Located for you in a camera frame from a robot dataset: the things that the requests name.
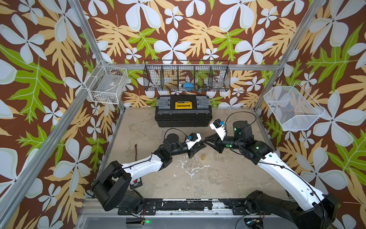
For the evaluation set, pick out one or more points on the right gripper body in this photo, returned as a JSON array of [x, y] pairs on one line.
[[221, 144]]

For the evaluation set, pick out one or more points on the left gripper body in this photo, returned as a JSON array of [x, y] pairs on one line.
[[190, 152]]

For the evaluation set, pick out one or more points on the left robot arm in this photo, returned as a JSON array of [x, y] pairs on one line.
[[111, 188]]

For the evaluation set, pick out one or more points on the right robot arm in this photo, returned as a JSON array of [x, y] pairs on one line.
[[311, 208]]

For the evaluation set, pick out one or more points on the black plastic toolbox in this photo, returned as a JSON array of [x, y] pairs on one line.
[[183, 111]]

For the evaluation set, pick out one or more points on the blue object in basket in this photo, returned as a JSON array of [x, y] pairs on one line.
[[188, 86]]

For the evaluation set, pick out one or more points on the brown stick tool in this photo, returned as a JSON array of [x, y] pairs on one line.
[[136, 153]]

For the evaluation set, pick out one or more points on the black card with pattern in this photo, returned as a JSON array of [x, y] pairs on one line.
[[136, 183]]

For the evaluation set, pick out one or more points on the white mesh basket right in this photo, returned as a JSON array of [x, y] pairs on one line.
[[293, 107]]

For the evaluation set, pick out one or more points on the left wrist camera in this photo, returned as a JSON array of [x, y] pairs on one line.
[[193, 137]]

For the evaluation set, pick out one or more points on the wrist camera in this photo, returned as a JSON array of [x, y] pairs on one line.
[[219, 127], [193, 137]]

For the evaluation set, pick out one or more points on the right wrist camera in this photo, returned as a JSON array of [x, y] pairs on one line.
[[219, 127]]

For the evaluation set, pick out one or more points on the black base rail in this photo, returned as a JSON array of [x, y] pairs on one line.
[[151, 206]]

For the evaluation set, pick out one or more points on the black wire basket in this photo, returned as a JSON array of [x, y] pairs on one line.
[[171, 75]]

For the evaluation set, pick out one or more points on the white wire basket left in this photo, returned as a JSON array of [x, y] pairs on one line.
[[107, 84]]

